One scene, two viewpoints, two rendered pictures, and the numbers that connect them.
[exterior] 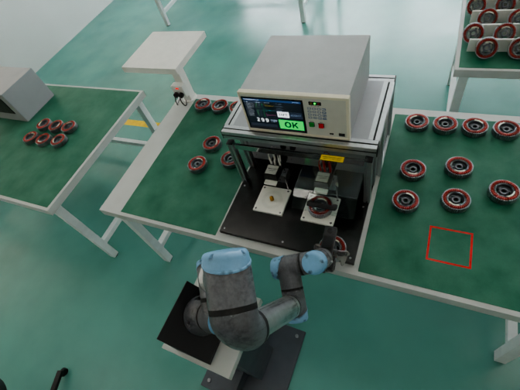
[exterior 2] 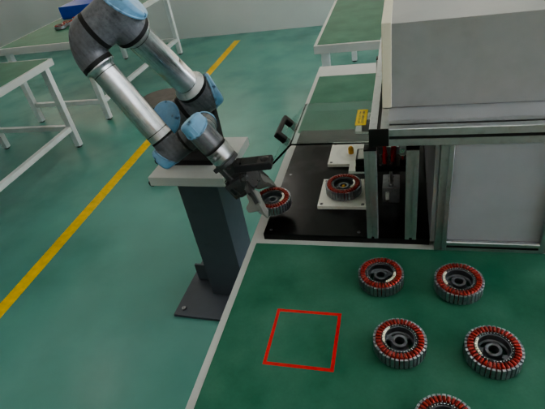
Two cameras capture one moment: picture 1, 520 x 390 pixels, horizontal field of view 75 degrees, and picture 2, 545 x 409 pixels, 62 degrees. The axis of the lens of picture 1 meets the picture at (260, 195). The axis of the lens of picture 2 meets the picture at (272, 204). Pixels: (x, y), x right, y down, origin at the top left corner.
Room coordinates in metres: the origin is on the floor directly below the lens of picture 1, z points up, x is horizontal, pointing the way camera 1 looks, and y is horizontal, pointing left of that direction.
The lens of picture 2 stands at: (0.25, -1.27, 1.62)
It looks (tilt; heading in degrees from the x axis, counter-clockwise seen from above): 36 degrees down; 71
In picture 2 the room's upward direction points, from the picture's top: 11 degrees counter-clockwise
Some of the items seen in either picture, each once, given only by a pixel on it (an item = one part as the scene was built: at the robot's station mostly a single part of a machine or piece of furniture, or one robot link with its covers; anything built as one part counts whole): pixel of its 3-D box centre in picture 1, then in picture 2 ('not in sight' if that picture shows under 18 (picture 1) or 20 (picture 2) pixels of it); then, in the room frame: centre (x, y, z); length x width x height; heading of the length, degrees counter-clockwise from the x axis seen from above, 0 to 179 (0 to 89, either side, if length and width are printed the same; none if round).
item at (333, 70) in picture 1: (307, 83); (461, 32); (1.16, -0.35, 1.22); 0.44 x 0.39 x 0.20; 52
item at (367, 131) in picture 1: (307, 107); (457, 76); (1.17, -0.34, 1.09); 0.68 x 0.44 x 0.05; 52
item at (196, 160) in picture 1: (197, 164); not in sight; (1.42, 0.27, 0.77); 0.11 x 0.11 x 0.04
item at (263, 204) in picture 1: (272, 200); (350, 154); (0.99, -0.05, 0.78); 0.15 x 0.15 x 0.01; 52
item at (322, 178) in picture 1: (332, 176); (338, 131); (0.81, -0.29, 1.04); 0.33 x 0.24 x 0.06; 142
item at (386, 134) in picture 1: (384, 131); (498, 199); (1.03, -0.65, 0.91); 0.28 x 0.03 x 0.32; 142
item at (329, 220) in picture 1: (320, 209); (344, 193); (0.84, -0.24, 0.78); 0.15 x 0.15 x 0.01; 52
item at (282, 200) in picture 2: (332, 248); (272, 200); (0.62, -0.20, 0.82); 0.11 x 0.11 x 0.04
